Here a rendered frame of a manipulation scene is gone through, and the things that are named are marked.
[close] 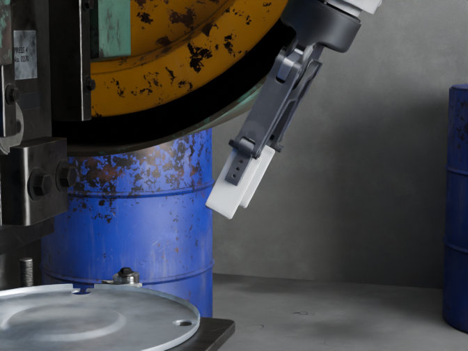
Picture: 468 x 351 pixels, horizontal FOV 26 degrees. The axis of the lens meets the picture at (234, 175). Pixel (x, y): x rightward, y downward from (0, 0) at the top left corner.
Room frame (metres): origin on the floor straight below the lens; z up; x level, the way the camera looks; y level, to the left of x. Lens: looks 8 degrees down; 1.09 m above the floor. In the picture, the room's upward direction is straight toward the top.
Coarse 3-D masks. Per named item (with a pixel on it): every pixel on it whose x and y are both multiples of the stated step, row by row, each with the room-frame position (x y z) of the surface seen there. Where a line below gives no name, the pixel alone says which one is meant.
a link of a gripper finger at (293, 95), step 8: (312, 64) 0.99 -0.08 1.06; (304, 72) 0.99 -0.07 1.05; (312, 72) 0.99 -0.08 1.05; (304, 80) 0.99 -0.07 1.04; (296, 88) 0.99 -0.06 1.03; (288, 96) 0.99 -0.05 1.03; (296, 96) 0.99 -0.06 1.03; (280, 112) 0.98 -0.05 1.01; (272, 128) 0.98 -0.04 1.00; (232, 144) 0.98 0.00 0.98; (264, 144) 0.98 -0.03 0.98
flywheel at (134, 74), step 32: (160, 0) 1.40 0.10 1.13; (192, 0) 1.39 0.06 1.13; (224, 0) 1.38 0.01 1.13; (256, 0) 1.33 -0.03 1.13; (160, 32) 1.40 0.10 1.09; (192, 32) 1.38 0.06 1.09; (224, 32) 1.34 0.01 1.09; (256, 32) 1.33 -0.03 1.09; (96, 64) 1.42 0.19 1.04; (128, 64) 1.39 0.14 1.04; (160, 64) 1.36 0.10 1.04; (192, 64) 1.35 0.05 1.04; (224, 64) 1.34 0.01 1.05; (96, 96) 1.39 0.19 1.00; (128, 96) 1.38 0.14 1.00; (160, 96) 1.36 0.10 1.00; (192, 96) 1.43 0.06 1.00
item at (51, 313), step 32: (32, 288) 1.17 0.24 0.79; (64, 288) 1.19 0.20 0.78; (96, 288) 1.19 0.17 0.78; (128, 288) 1.18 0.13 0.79; (0, 320) 1.05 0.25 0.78; (32, 320) 1.03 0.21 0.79; (64, 320) 1.03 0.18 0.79; (96, 320) 1.03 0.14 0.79; (128, 320) 1.05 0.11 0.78; (160, 320) 1.05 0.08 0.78; (192, 320) 1.05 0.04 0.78
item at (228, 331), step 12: (180, 324) 1.05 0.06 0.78; (204, 324) 1.05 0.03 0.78; (216, 324) 1.05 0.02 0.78; (228, 324) 1.05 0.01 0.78; (192, 336) 1.00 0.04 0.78; (204, 336) 1.00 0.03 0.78; (216, 336) 1.00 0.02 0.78; (228, 336) 1.03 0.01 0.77; (180, 348) 0.96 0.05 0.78; (192, 348) 0.96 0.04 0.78; (204, 348) 0.96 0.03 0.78; (216, 348) 0.99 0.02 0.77
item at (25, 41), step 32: (32, 0) 1.09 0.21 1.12; (32, 32) 1.08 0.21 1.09; (32, 64) 1.08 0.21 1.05; (32, 96) 1.08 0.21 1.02; (32, 128) 1.08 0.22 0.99; (0, 160) 1.01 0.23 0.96; (32, 160) 1.01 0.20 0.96; (64, 160) 1.08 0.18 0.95; (0, 192) 1.01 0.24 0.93; (32, 192) 1.01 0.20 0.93; (64, 192) 1.08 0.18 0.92; (0, 224) 1.01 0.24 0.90; (32, 224) 1.01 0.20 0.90
